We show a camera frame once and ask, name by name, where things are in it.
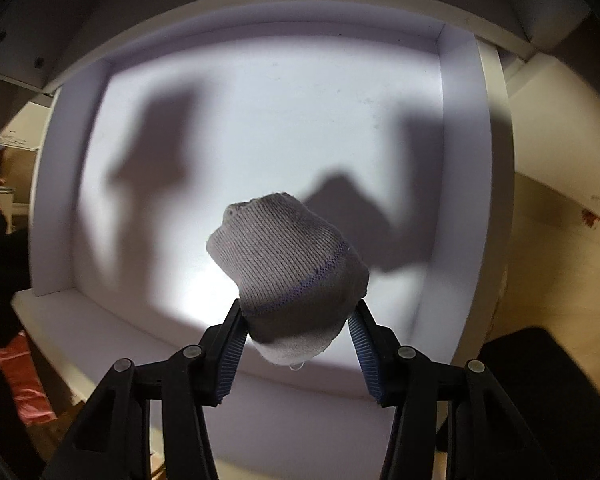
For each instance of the grey white knit sock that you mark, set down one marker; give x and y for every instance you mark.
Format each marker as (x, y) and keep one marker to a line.
(285, 260)

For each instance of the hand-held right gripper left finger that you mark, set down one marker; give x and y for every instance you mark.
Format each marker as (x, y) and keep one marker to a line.
(230, 355)

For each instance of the red plastic bag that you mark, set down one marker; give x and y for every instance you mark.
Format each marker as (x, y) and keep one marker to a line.
(22, 375)

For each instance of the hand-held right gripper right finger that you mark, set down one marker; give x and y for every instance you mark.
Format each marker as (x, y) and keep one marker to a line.
(362, 350)

